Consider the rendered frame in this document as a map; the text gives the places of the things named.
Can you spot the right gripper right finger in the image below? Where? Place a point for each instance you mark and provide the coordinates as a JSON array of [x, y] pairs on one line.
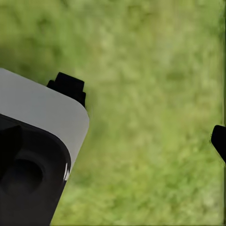
[[218, 139]]

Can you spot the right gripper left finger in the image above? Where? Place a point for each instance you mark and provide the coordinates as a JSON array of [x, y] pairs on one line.
[[11, 141]]

